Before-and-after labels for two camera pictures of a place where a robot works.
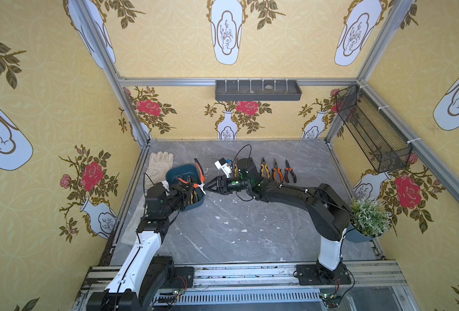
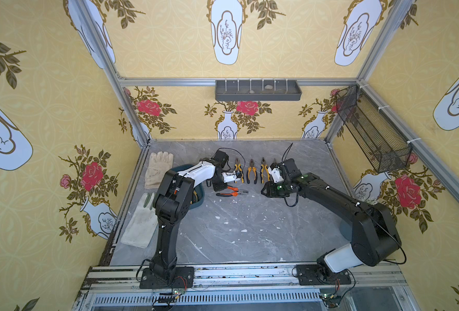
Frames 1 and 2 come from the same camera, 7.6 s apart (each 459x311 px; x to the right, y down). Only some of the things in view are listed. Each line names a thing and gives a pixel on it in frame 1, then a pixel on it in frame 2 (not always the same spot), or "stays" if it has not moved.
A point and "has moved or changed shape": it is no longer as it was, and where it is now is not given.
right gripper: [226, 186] → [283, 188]
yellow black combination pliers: [264, 165] stays
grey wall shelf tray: [258, 90] stays
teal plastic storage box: [194, 195] stays
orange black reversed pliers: [201, 184] has moved or changed shape
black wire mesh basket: [387, 148] stays
